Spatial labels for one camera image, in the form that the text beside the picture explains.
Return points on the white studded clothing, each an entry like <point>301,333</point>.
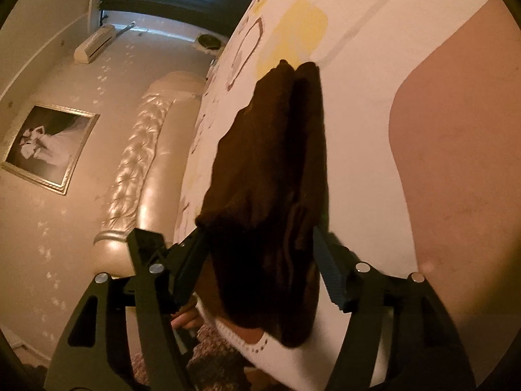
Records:
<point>301,370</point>

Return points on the framed black-and-white photo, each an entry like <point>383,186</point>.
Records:
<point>49,142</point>

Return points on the person's left hand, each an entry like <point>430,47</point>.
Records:
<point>188,318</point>

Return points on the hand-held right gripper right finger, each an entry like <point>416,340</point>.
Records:
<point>329,269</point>

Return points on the patterned white bed sheet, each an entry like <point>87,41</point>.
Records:
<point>358,89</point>

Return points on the round ceiling light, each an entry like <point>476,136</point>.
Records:
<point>208,40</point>

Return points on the white wall pipe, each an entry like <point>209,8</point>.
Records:
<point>126,27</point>

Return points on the speckled brown rug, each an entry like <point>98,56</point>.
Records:
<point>215,358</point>

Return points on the cream tufted leather headboard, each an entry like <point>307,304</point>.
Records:
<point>154,171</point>

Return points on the white wall air conditioner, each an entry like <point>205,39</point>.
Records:
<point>95,44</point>

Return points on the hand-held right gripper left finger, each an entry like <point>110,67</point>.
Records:
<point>187,269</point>

